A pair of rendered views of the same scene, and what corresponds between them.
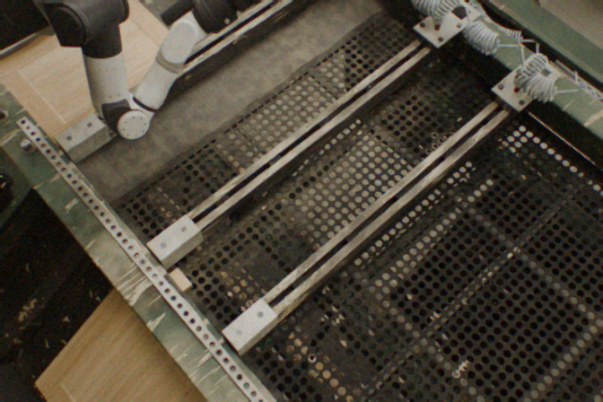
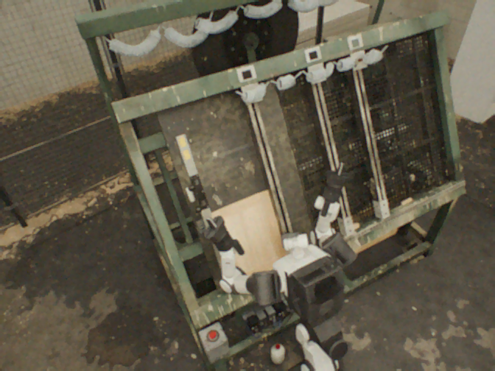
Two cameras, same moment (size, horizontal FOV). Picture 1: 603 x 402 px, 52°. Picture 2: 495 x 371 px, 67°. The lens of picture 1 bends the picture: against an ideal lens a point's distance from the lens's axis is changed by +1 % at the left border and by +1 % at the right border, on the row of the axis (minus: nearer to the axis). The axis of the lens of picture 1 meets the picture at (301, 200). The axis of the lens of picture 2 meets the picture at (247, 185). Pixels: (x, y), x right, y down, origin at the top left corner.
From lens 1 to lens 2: 2.30 m
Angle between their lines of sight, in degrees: 50
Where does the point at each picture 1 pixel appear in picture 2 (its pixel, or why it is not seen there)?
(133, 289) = (356, 244)
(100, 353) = not seen: hidden behind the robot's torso
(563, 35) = not seen: outside the picture
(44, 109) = (267, 265)
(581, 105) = (374, 37)
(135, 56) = (255, 218)
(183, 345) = (378, 232)
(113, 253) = not seen: hidden behind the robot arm
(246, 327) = (385, 210)
